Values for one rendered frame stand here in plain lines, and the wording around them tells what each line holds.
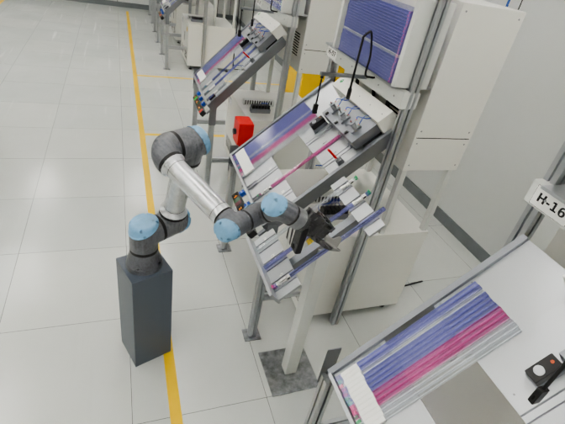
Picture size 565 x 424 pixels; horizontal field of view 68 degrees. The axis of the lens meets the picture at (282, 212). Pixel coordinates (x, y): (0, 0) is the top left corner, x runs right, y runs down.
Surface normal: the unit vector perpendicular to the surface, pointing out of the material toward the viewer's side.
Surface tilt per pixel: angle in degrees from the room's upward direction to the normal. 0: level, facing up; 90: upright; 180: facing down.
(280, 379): 0
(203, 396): 0
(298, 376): 0
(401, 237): 90
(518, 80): 90
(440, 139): 90
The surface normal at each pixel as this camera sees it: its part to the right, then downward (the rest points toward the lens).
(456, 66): 0.31, 0.57
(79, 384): 0.16, -0.82
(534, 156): -0.94, 0.04
